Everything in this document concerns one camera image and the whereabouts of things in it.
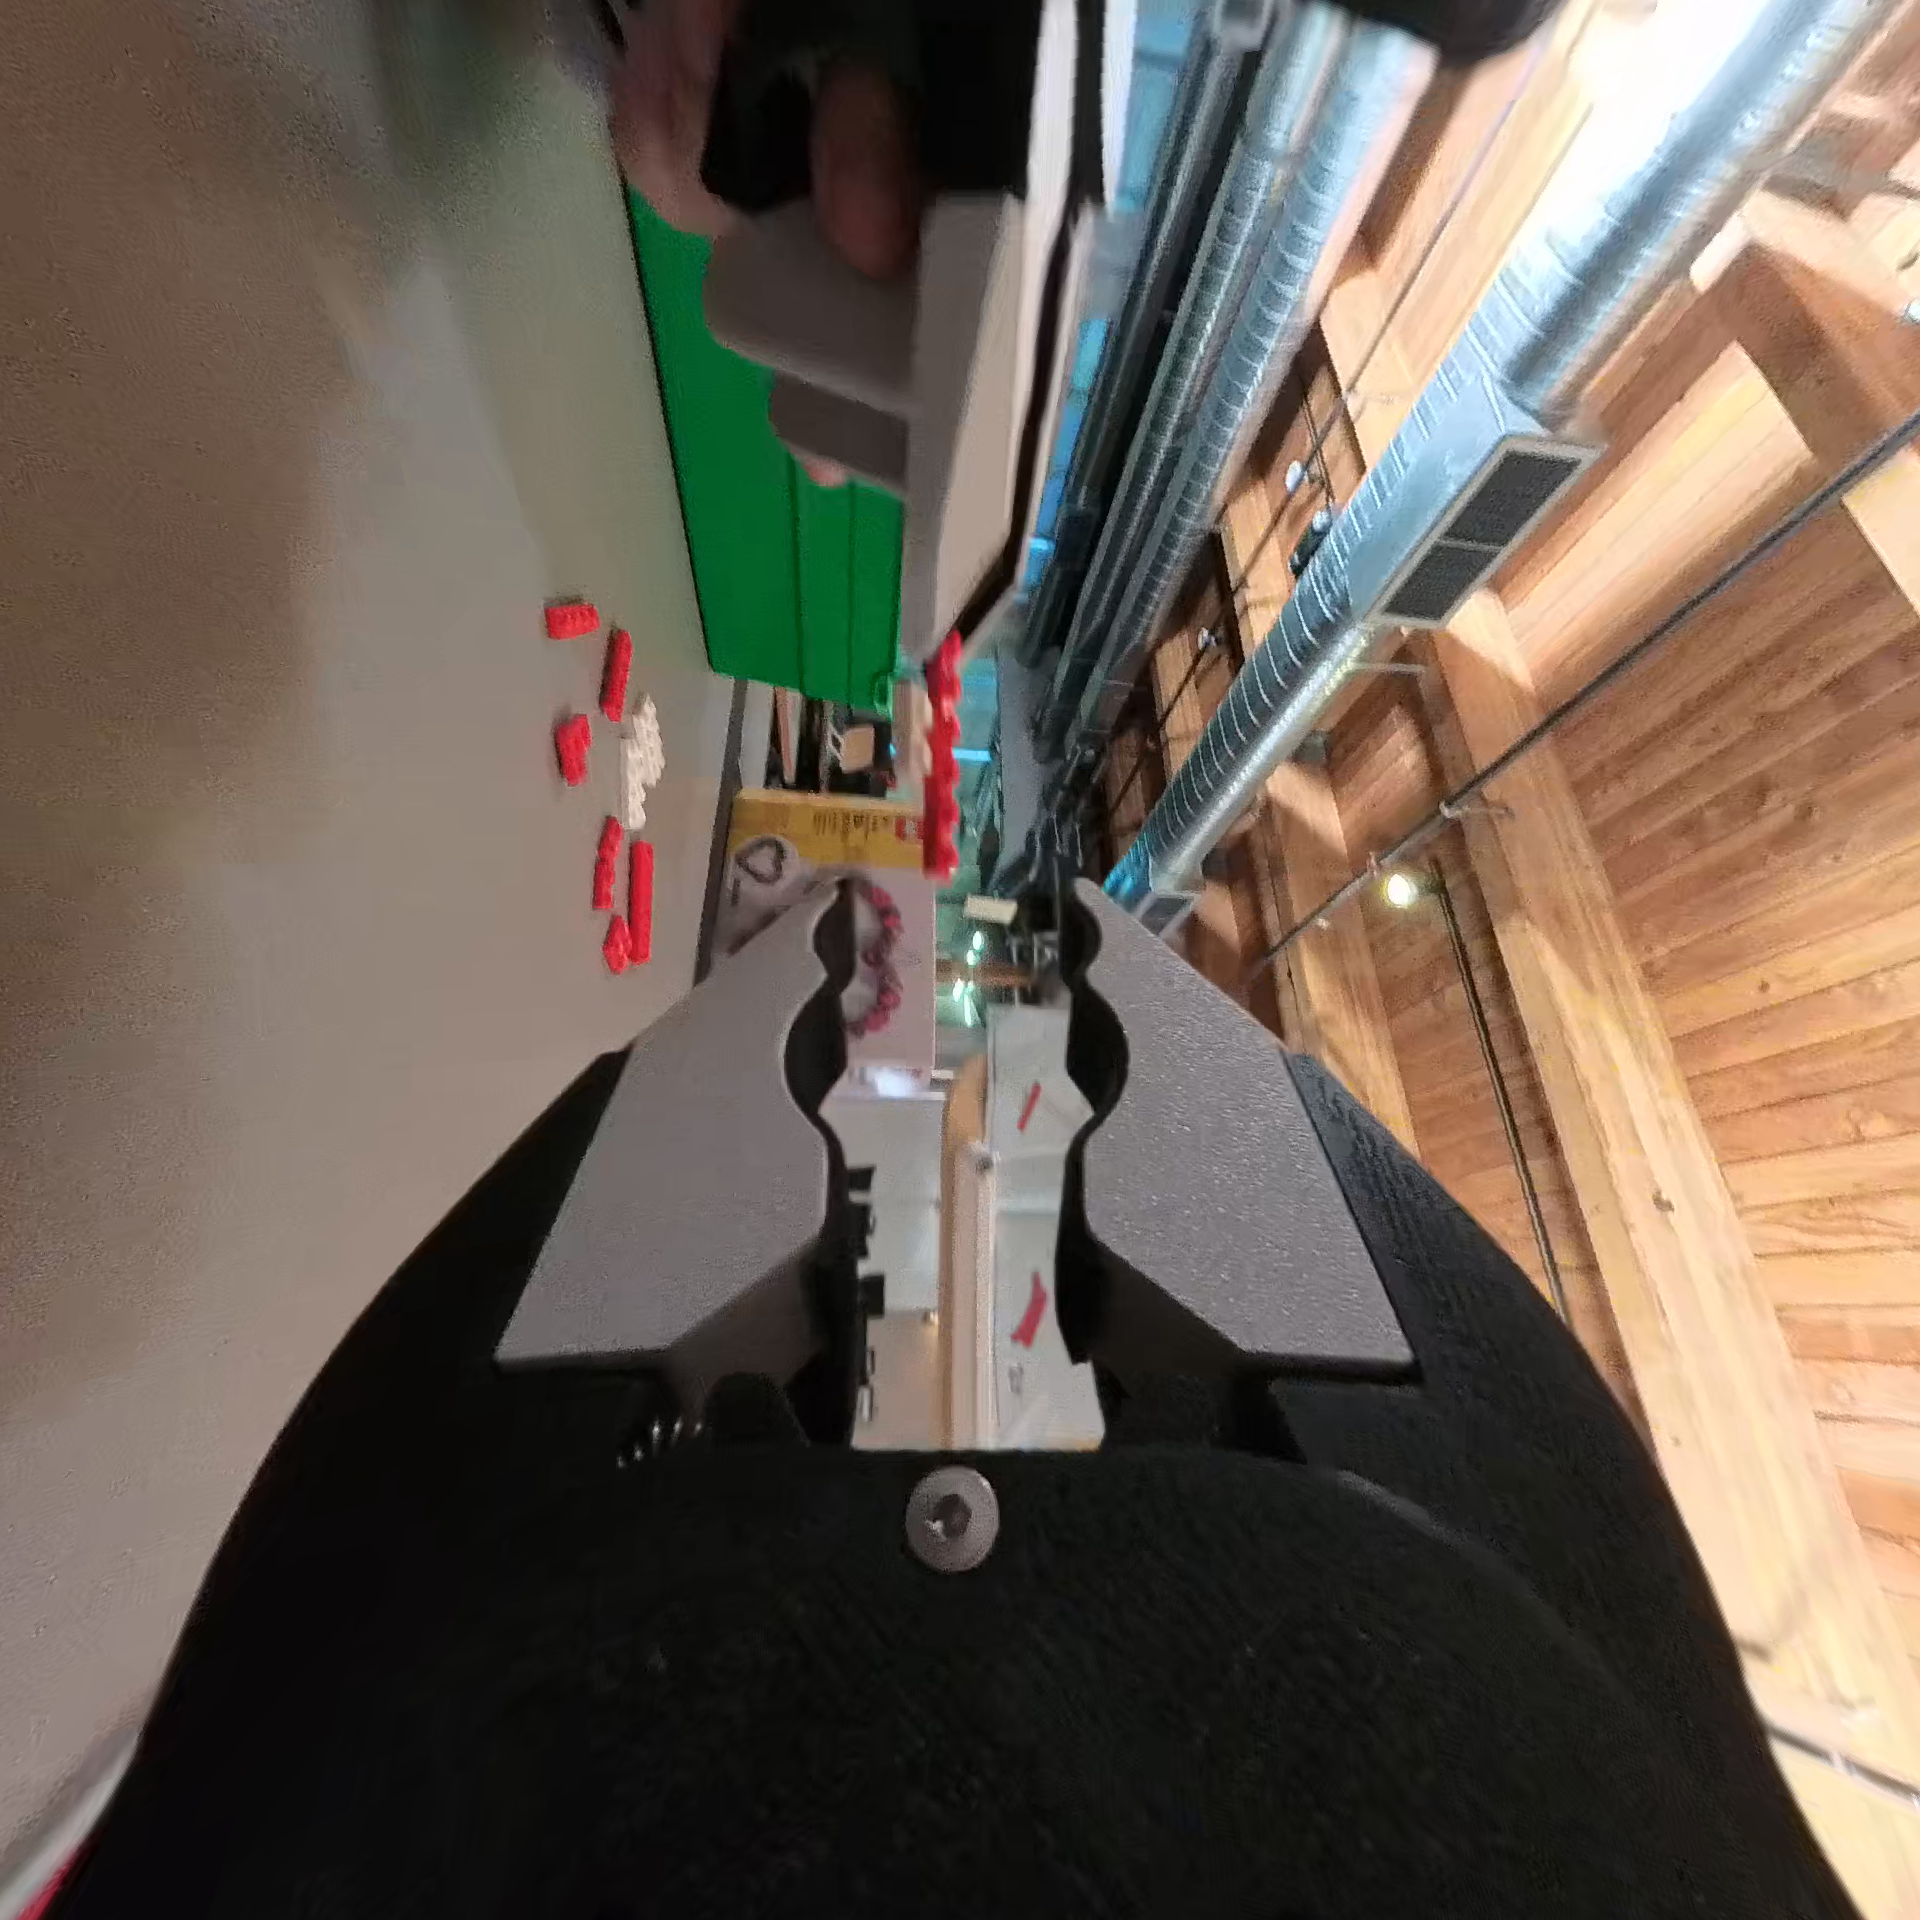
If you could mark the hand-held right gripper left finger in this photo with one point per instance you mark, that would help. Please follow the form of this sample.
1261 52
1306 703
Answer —
687 1200

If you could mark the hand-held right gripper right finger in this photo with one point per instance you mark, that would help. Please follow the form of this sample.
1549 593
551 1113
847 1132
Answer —
1234 1200

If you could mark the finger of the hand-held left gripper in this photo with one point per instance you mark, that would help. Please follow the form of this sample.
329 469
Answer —
1071 335
979 376

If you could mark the red white toy brick frame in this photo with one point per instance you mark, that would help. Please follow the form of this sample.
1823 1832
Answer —
943 748

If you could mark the yellow white toy set box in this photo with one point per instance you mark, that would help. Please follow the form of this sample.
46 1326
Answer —
822 827

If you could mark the person's left hand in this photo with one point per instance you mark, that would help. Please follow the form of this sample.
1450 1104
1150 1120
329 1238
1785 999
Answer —
663 103

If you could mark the green plastic bin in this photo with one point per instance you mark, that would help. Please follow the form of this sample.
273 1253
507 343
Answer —
748 572

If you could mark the red wide toy brick plate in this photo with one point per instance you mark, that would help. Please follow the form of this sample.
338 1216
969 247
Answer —
642 903

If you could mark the red curved toy brick piece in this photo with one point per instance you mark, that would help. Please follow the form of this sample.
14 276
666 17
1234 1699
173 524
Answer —
605 860

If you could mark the red narrow toy brick plate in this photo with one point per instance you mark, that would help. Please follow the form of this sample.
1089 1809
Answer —
619 676
571 623

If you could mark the white rectangular toy brick plate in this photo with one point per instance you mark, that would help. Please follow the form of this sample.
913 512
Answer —
636 796
645 737

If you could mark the red notched toy brick wedge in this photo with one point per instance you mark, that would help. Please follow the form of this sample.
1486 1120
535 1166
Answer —
571 748

